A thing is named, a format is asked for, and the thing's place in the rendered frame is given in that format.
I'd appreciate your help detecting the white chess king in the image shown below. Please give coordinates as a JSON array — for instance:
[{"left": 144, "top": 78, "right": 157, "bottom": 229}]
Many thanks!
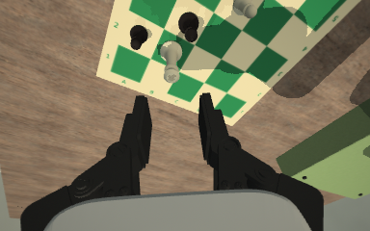
[{"left": 160, "top": 40, "right": 182, "bottom": 84}]

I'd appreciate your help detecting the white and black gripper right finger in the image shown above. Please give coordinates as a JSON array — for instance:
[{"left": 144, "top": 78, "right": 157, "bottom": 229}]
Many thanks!
[{"left": 198, "top": 92, "right": 324, "bottom": 231}]

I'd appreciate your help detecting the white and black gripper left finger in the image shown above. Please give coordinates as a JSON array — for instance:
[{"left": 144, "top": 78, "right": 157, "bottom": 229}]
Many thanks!
[{"left": 20, "top": 95, "right": 152, "bottom": 231}]

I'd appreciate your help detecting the white pawn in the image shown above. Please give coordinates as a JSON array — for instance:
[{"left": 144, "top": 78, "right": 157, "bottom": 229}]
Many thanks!
[{"left": 233, "top": 0, "right": 257, "bottom": 18}]

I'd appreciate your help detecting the green and cream chessboard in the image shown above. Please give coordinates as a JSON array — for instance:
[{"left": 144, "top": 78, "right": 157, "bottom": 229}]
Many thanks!
[{"left": 96, "top": 0, "right": 361, "bottom": 126}]

